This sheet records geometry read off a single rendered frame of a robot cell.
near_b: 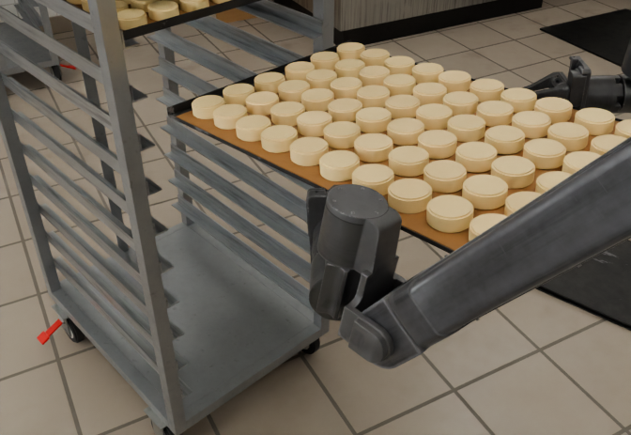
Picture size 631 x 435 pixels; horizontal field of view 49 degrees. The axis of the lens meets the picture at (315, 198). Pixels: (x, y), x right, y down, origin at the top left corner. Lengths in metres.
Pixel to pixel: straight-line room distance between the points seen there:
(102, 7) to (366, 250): 0.61
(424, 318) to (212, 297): 1.38
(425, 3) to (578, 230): 3.49
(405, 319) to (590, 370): 1.49
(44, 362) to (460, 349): 1.15
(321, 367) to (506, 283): 1.42
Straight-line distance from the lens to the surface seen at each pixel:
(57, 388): 2.00
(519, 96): 1.03
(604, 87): 1.10
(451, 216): 0.74
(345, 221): 0.61
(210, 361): 1.76
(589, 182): 0.49
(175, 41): 1.84
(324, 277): 0.64
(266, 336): 1.80
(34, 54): 3.60
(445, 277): 0.57
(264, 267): 1.88
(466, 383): 1.93
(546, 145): 0.90
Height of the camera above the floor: 1.44
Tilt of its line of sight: 35 degrees down
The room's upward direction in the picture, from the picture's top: straight up
